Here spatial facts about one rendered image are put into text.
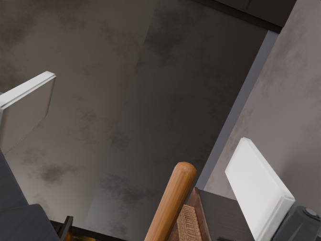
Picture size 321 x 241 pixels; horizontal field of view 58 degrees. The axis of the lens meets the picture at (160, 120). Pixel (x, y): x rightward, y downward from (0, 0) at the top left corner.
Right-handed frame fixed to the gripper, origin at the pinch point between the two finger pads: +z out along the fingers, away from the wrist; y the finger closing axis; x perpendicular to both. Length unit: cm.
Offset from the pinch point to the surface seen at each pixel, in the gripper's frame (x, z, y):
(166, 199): -14.0, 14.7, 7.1
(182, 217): -107, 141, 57
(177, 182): -11.1, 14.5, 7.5
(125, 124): -119, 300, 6
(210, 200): -102, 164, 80
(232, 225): -102, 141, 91
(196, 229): -107, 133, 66
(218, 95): -51, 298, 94
